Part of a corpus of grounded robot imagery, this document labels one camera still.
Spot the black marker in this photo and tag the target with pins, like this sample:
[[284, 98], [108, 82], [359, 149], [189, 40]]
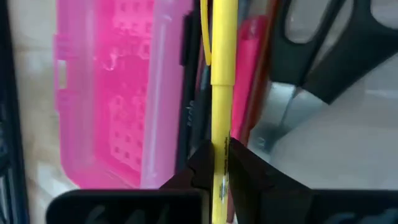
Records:
[[187, 93], [205, 118]]

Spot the pink perforated tray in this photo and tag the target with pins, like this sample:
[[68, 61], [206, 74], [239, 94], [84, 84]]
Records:
[[124, 93]]

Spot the pink highlighter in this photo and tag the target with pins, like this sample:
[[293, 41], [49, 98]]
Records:
[[245, 77]]

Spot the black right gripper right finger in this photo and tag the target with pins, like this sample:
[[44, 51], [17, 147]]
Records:
[[255, 193]]

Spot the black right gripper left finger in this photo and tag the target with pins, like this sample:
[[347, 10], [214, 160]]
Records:
[[199, 174]]

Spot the yellow highlighter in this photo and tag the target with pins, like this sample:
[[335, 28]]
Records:
[[222, 93]]

